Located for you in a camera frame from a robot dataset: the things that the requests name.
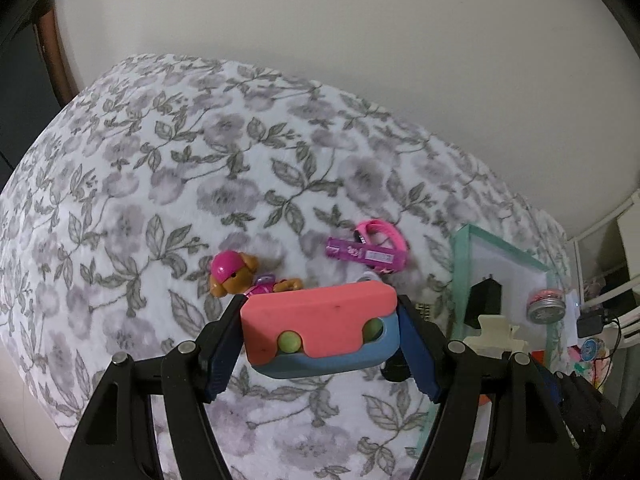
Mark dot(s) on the brown wooden door frame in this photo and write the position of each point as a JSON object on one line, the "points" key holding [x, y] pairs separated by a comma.
{"points": [[52, 45]]}

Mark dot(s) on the white wooden frame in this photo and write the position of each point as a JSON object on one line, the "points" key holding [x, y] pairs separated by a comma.
{"points": [[620, 240]]}

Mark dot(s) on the round blue badge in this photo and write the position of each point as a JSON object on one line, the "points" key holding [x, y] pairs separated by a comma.
{"points": [[590, 347]]}

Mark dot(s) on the dog figure with pink helmet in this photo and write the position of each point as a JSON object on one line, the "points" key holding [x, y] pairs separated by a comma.
{"points": [[232, 272]]}

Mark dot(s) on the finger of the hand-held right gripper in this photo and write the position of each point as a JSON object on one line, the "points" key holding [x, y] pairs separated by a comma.
{"points": [[550, 390]]}

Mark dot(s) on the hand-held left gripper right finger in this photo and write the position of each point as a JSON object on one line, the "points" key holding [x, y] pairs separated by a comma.
{"points": [[420, 355]]}

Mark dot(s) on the black power adapter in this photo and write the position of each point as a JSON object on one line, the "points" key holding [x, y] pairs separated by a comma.
{"points": [[482, 302]]}

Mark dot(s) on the salmon and blue case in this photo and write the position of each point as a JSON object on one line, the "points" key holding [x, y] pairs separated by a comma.
{"points": [[320, 325]]}

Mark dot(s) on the round tin of beads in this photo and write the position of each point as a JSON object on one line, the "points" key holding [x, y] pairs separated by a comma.
{"points": [[547, 305]]}

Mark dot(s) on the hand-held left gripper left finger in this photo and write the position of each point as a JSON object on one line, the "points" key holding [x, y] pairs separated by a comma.
{"points": [[220, 360]]}

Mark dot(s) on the black charger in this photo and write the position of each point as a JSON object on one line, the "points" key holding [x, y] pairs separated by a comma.
{"points": [[592, 322]]}

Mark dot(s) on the floral blanket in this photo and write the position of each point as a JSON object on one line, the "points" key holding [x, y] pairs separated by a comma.
{"points": [[150, 185]]}

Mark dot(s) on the orange and grey case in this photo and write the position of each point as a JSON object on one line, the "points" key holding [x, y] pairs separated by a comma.
{"points": [[483, 399]]}

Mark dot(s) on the pink toy watch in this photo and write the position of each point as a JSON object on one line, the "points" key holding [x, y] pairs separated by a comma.
{"points": [[372, 247]]}

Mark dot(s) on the cream hair claw clip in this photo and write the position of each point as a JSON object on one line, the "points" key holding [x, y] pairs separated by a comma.
{"points": [[492, 332]]}

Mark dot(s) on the teal cardboard box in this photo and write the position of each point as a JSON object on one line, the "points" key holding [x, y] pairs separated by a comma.
{"points": [[505, 280]]}

